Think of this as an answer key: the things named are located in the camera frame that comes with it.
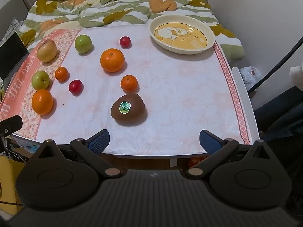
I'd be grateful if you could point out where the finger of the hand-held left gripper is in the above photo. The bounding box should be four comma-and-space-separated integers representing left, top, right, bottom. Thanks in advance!
0, 115, 23, 136

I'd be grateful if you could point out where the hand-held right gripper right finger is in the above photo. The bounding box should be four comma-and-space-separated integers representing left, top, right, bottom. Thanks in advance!
185, 130, 278, 179

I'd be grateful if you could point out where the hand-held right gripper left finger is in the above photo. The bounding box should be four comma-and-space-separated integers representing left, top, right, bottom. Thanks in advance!
28, 130, 123, 178

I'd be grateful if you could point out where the large orange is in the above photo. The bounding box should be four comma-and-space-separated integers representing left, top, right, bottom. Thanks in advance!
100, 48, 125, 73
31, 89, 54, 115

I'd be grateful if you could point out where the brown kiwi with green sticker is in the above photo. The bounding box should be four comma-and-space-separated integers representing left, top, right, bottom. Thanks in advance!
111, 93, 146, 124

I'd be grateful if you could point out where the small mandarin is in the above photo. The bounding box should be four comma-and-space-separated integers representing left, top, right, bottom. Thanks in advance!
55, 67, 69, 82
120, 75, 138, 93

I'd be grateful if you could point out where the large green apple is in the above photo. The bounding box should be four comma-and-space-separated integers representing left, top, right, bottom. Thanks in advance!
75, 35, 92, 53

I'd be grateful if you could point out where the red cherry tomato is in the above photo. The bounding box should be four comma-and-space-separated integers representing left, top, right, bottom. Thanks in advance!
69, 80, 83, 95
119, 36, 131, 48

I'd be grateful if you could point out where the cream plate with cartoon print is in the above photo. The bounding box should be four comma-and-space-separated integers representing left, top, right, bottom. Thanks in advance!
149, 15, 216, 55

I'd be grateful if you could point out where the small green apple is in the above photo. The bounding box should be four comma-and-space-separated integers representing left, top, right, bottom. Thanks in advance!
32, 71, 50, 90

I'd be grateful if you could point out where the yellow box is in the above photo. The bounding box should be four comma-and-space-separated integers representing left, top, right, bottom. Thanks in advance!
0, 157, 25, 215

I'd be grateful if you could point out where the pink and white towel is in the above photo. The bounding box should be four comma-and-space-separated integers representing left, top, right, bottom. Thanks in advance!
0, 25, 253, 157

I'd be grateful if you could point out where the black tablet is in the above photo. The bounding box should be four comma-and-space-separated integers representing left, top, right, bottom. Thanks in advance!
0, 32, 30, 84

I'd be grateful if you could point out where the white table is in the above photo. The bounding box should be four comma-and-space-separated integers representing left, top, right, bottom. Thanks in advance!
11, 66, 261, 159

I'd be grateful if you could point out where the dark cloth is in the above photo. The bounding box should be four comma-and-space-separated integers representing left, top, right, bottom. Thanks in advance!
253, 85, 303, 143

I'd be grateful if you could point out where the white plastic bag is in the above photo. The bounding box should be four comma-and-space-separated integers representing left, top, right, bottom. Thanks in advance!
240, 67, 261, 91

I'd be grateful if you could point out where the yellow red apple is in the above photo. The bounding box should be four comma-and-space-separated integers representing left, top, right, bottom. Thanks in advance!
37, 39, 58, 63

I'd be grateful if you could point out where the grey patterned cloth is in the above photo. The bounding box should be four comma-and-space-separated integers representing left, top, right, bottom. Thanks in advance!
2, 18, 25, 43

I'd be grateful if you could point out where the grey bed headboard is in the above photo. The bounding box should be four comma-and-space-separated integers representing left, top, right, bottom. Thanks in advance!
0, 0, 30, 45

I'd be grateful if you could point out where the green striped floral blanket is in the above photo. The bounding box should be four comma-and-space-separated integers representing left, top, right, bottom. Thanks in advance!
18, 0, 245, 61

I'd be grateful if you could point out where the black cable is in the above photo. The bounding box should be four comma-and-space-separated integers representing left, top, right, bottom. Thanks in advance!
247, 36, 303, 92

